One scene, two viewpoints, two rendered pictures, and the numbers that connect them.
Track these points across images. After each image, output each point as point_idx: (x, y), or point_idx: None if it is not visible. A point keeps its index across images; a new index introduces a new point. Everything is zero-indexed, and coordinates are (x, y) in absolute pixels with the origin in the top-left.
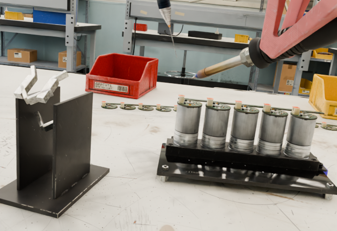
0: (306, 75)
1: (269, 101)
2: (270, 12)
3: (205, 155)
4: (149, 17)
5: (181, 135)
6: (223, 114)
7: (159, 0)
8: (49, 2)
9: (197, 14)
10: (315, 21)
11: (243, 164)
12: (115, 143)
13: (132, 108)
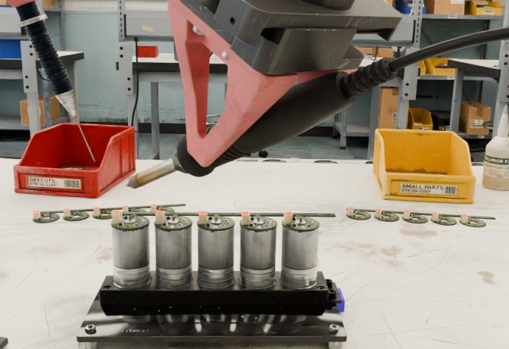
0: (423, 103)
1: (310, 178)
2: (188, 104)
3: (160, 297)
4: (157, 36)
5: (121, 272)
6: (179, 236)
7: (52, 82)
8: None
9: None
10: (234, 122)
11: (217, 306)
12: (35, 287)
13: (83, 217)
